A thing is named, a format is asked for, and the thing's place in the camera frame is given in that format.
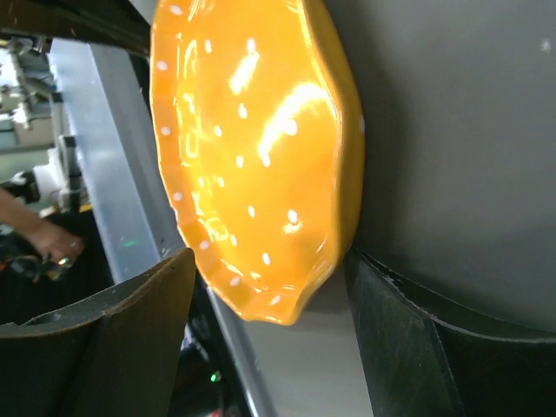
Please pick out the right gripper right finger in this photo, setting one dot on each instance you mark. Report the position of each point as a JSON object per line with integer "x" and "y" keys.
{"x": 424, "y": 355}

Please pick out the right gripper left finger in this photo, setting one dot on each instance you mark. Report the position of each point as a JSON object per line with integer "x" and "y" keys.
{"x": 114, "y": 353}

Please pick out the orange polka dot plate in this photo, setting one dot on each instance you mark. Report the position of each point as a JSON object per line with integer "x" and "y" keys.
{"x": 260, "y": 143}

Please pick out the person hand in background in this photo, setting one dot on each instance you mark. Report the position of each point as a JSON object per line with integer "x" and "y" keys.
{"x": 54, "y": 242}

